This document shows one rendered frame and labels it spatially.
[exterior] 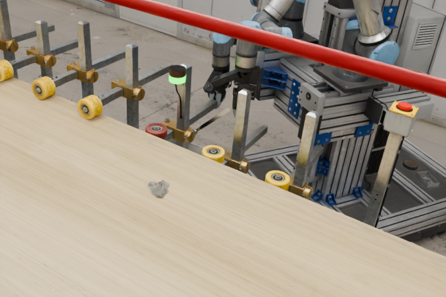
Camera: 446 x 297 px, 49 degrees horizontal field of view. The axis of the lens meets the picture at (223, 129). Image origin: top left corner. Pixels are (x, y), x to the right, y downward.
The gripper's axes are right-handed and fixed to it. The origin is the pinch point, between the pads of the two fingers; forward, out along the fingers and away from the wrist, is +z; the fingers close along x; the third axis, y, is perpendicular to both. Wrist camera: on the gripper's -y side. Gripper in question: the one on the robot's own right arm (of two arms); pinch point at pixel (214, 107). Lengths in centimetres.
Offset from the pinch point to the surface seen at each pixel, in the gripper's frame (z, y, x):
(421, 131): 87, 204, -70
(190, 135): -4.4, -31.7, -8.6
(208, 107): -3.9, -7.8, -1.5
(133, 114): -3.9, -32.2, 19.3
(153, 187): -10, -71, -22
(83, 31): -33, -31, 44
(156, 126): -9.8, -41.6, -0.1
